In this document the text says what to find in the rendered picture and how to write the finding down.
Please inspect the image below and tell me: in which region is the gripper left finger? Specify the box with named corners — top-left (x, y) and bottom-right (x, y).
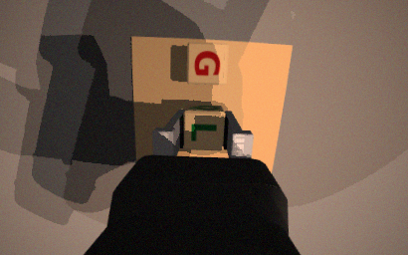
top-left (152, 110), bottom-right (185, 156)

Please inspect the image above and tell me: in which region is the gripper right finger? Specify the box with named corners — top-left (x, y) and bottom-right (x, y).
top-left (223, 111), bottom-right (254, 158)

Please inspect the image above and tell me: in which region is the orange flat mat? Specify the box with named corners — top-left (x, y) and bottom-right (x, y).
top-left (131, 37), bottom-right (293, 172)

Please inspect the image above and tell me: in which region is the tan letter block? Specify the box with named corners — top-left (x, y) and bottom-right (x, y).
top-left (187, 42), bottom-right (229, 86)
top-left (183, 105), bottom-right (226, 150)

